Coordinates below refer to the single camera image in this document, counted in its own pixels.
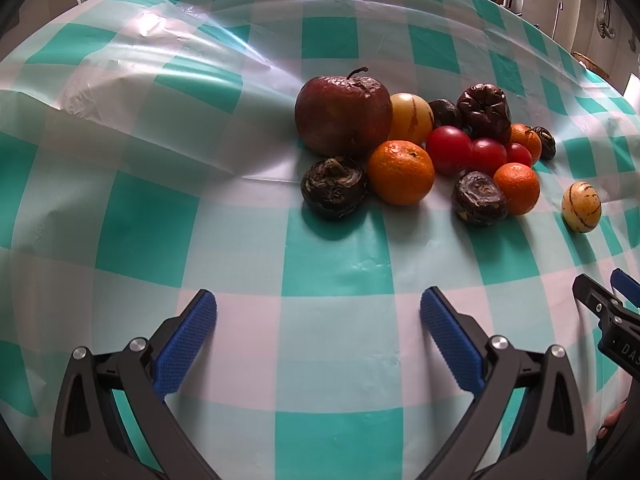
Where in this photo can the hanging metal utensil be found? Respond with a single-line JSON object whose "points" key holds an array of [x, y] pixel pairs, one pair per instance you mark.
{"points": [[607, 25]]}

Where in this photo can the teal checked tablecloth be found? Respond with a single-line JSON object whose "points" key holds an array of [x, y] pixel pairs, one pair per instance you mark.
{"points": [[325, 270]]}

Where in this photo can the large wrinkled red apple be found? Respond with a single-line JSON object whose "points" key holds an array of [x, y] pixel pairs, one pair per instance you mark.
{"points": [[340, 115]]}

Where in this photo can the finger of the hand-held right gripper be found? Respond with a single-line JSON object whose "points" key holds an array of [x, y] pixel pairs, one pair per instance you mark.
{"points": [[607, 310], [627, 285]]}

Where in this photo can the orange tangerine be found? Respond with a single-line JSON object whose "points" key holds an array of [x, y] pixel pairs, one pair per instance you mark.
{"points": [[517, 189], [527, 139], [400, 172]]}

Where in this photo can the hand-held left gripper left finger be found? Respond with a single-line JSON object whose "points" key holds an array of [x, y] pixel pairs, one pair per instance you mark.
{"points": [[190, 340]]}

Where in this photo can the person's right hand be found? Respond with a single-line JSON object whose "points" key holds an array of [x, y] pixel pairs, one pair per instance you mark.
{"points": [[612, 422]]}

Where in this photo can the red tomato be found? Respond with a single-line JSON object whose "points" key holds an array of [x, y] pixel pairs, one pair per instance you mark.
{"points": [[489, 156], [519, 154], [449, 149]]}

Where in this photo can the shrivelled small dark red apple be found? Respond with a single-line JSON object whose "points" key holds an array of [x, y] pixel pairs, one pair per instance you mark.
{"points": [[484, 110]]}

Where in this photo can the dark water chestnut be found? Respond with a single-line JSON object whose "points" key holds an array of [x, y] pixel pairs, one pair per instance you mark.
{"points": [[546, 144], [444, 112], [479, 199], [332, 189]]}

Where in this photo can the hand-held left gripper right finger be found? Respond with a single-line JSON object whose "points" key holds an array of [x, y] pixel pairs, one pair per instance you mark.
{"points": [[447, 340]]}

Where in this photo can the yellow striped pepino melon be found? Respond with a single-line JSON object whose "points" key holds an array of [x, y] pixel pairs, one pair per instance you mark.
{"points": [[580, 207], [412, 117]]}

